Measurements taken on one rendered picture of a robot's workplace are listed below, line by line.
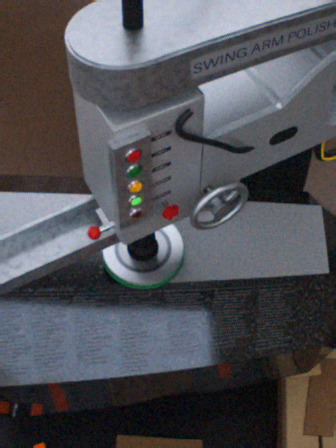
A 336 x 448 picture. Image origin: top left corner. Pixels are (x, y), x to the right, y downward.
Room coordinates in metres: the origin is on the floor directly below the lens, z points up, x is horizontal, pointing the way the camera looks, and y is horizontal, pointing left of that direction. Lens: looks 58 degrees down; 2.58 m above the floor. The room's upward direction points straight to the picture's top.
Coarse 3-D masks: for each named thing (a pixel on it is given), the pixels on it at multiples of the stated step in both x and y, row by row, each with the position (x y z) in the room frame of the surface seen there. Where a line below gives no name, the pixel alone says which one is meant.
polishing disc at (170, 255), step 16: (160, 240) 1.02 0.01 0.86; (176, 240) 1.02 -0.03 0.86; (112, 256) 0.97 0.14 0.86; (128, 256) 0.97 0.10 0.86; (160, 256) 0.97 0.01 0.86; (176, 256) 0.97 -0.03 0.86; (112, 272) 0.93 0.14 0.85; (128, 272) 0.93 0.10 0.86; (144, 272) 0.93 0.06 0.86; (160, 272) 0.93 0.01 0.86
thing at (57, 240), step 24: (48, 216) 0.95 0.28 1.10; (72, 216) 0.97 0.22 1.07; (96, 216) 0.98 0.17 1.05; (0, 240) 0.88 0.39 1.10; (24, 240) 0.90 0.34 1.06; (48, 240) 0.91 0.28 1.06; (72, 240) 0.91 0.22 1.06; (96, 240) 0.88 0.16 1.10; (0, 264) 0.83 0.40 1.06; (24, 264) 0.84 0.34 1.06; (48, 264) 0.82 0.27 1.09; (0, 288) 0.76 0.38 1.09
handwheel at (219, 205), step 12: (204, 192) 0.96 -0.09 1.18; (216, 192) 0.91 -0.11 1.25; (240, 192) 0.94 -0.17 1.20; (204, 204) 0.89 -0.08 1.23; (216, 204) 0.91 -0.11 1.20; (228, 204) 0.92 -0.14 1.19; (240, 204) 0.94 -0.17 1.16; (192, 216) 0.88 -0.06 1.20; (216, 216) 0.91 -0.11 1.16; (228, 216) 0.93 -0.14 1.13; (204, 228) 0.89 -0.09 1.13
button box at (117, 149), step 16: (112, 144) 0.85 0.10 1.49; (128, 144) 0.85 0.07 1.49; (144, 144) 0.87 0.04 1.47; (112, 160) 0.84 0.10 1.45; (144, 160) 0.87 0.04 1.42; (112, 176) 0.85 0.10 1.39; (144, 176) 0.87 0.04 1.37; (144, 192) 0.87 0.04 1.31; (128, 208) 0.85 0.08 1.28; (144, 208) 0.87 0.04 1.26; (128, 224) 0.85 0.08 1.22
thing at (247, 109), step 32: (288, 64) 1.14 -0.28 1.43; (320, 64) 1.12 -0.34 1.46; (224, 96) 1.08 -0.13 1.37; (256, 96) 1.08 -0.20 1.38; (288, 96) 1.08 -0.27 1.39; (320, 96) 1.11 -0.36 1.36; (224, 128) 1.00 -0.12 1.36; (256, 128) 1.03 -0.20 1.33; (288, 128) 1.07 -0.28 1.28; (320, 128) 1.12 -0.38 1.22; (224, 160) 0.99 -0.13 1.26; (256, 160) 1.03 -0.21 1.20
